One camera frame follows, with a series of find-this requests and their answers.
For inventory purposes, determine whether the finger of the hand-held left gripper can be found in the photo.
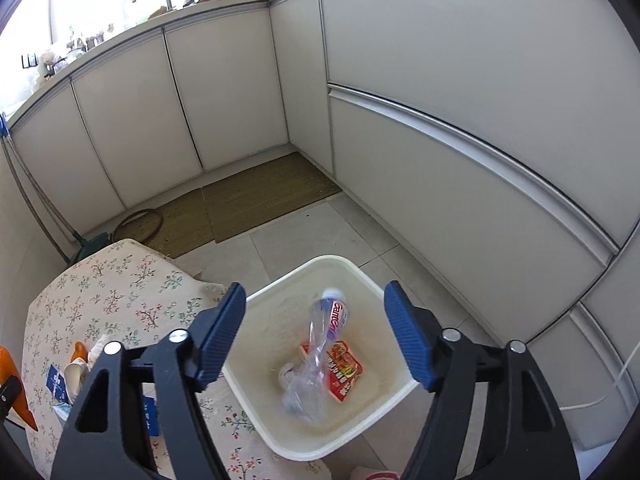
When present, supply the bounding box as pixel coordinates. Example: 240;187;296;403
0;376;23;417

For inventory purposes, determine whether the red snack packet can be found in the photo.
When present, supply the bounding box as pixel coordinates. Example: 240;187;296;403
300;339;365;403

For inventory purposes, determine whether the floral tablecloth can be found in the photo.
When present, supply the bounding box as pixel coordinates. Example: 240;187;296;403
22;239;333;480

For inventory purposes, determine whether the small brown floor mat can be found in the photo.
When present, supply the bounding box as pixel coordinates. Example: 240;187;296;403
117;187;216;261

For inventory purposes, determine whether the white tissue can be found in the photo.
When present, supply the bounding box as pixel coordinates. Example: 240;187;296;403
87;334;113;366

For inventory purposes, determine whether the white plastic trash bin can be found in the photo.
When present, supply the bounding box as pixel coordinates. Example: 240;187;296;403
222;255;418;462

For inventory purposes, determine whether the blue packet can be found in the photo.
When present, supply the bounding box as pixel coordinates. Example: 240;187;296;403
141;395;162;437

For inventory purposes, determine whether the yellow orange snack packet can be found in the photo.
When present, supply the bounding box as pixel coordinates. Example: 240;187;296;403
0;345;39;432

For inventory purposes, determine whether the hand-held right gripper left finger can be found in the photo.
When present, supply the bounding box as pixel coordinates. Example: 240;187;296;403
50;282;248;480

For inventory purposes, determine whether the green dustpan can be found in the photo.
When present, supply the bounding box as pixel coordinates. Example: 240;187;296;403
75;230;113;261

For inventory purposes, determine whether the large brown floor mat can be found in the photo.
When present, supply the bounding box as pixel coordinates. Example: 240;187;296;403
201;152;343;244

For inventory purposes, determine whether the white cable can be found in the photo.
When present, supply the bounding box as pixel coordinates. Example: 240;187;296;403
557;350;633;411

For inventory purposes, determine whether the brown ring hoop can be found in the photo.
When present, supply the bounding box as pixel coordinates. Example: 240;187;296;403
111;208;163;241

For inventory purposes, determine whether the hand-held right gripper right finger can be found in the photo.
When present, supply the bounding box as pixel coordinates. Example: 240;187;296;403
382;281;581;480

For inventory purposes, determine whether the white kitchen cabinet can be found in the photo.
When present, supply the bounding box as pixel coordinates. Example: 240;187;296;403
0;0;640;461

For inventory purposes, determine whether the clear crushed plastic bottle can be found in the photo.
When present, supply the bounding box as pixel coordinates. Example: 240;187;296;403
280;287;353;423

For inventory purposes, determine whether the white floral paper cup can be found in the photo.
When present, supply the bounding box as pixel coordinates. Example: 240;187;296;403
64;360;92;403

